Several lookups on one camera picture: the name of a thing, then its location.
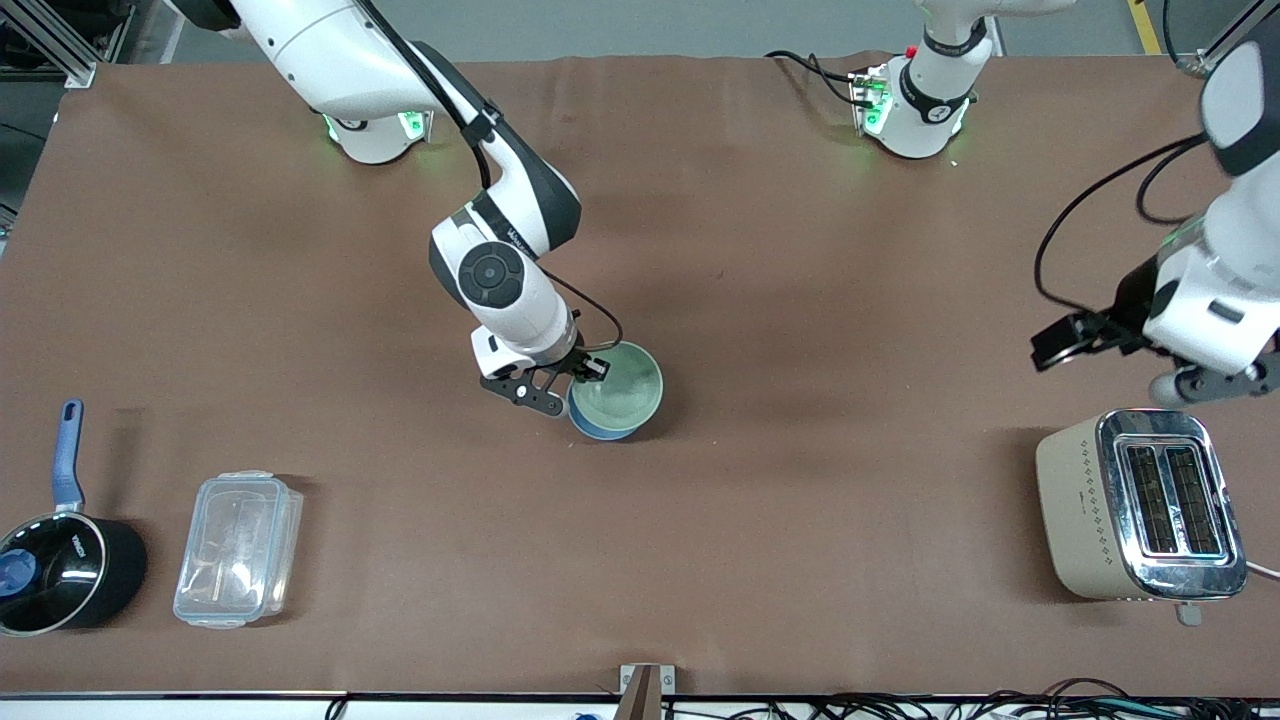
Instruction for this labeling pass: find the green ceramic bowl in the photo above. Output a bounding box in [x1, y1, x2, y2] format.
[567, 341, 665, 433]

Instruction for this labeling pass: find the blue ceramic bowl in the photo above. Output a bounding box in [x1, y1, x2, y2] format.
[568, 405, 651, 443]

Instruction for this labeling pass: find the beige chrome toaster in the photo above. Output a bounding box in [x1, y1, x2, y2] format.
[1035, 407, 1250, 628]

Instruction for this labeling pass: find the brown table cover mat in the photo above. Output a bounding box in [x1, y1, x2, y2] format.
[0, 52, 1280, 699]

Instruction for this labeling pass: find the clear plastic food container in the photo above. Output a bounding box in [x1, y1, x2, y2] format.
[172, 470, 305, 631]

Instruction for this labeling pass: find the glass lid with blue knob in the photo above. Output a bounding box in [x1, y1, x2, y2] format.
[0, 514, 107, 634]

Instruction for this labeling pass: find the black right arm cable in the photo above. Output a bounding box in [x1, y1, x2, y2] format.
[355, 0, 624, 354]

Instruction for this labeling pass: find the aluminium corner frame bracket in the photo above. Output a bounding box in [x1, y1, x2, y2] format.
[1176, 0, 1263, 78]

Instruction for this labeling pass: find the black cable at frame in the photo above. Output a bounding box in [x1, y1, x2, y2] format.
[1160, 0, 1191, 63]

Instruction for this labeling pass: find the metal bracket with brown post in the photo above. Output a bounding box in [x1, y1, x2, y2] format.
[619, 663, 677, 720]

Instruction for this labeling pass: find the black floor cable bundle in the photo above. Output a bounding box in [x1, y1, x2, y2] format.
[660, 677, 1280, 720]

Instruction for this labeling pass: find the black base power cable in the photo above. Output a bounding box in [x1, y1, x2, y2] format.
[764, 49, 863, 107]

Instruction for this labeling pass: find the black pot with blue handle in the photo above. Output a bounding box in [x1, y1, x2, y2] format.
[0, 399, 149, 638]

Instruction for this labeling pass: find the aluminium frame profile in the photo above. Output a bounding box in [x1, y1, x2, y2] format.
[0, 0, 138, 91]

